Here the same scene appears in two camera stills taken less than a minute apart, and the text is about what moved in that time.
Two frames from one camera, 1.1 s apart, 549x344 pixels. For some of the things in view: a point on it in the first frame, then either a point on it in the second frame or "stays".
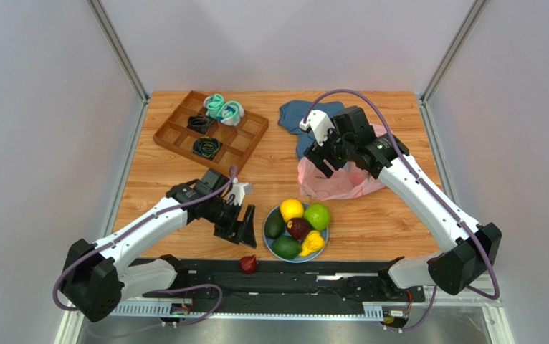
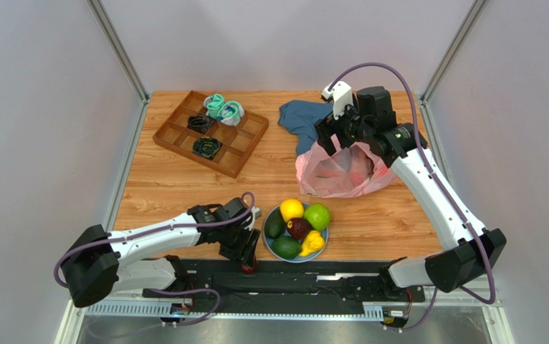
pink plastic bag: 347,181 stays
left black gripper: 247,233 to 244,253
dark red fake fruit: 248,264 stays
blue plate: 325,232 stays
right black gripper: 328,151 to 331,132
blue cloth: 291,114 stays
